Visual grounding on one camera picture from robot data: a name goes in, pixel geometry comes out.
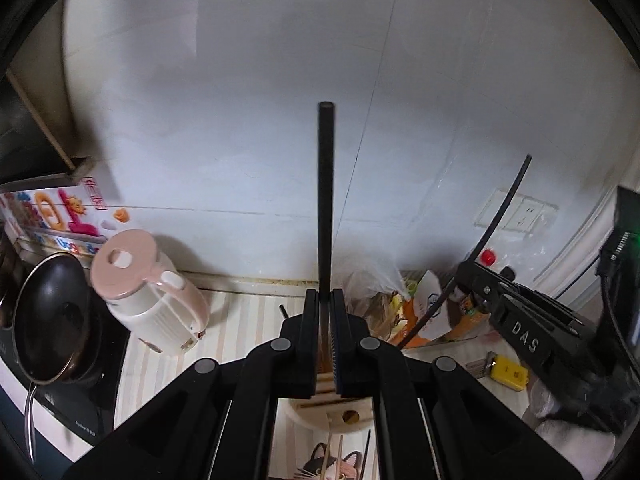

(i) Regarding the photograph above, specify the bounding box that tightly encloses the green yellow packet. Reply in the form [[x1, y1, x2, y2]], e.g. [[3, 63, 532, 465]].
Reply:
[[395, 280, 420, 312]]

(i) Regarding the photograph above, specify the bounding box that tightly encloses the white wall outlet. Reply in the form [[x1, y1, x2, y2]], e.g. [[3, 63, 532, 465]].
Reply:
[[520, 197, 559, 234], [474, 189, 523, 231]]

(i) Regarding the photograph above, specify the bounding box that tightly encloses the striped cat-print mat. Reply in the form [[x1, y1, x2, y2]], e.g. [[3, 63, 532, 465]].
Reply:
[[112, 285, 538, 480]]

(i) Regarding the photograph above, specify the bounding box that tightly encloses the yellow plastic tool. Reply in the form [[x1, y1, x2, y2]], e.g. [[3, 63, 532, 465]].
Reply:
[[492, 355, 530, 392]]

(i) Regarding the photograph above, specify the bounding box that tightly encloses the black range hood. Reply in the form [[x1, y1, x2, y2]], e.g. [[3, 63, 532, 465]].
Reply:
[[0, 72, 94, 187]]

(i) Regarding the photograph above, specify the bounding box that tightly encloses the black frying pan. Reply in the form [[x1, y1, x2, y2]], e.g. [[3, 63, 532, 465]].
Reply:
[[11, 252, 103, 465]]

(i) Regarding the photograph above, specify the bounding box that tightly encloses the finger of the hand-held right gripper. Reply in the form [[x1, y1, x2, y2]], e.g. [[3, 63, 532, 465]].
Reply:
[[454, 259, 577, 324]]

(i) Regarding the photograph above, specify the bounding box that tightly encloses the white cloth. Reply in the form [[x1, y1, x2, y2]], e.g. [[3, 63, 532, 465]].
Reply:
[[532, 417, 617, 480]]

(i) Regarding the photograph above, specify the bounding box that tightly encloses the black induction cooktop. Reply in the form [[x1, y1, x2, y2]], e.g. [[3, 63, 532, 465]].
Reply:
[[0, 310, 131, 450]]

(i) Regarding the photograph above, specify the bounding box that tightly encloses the clear plastic bag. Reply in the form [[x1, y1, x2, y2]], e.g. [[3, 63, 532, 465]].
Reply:
[[342, 255, 408, 342]]

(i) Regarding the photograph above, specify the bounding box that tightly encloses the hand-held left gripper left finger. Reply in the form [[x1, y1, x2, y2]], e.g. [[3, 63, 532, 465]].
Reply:
[[62, 289, 321, 480]]

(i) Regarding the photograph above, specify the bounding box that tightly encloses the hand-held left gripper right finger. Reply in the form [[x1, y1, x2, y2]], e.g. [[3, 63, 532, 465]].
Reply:
[[330, 289, 583, 480]]

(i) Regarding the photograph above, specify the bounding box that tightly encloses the pink white electric kettle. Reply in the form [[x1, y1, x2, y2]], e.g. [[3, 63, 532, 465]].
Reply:
[[90, 229, 210, 357]]

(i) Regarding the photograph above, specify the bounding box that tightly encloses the cream utensil holder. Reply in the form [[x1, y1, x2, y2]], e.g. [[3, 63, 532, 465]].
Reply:
[[274, 370, 377, 432]]

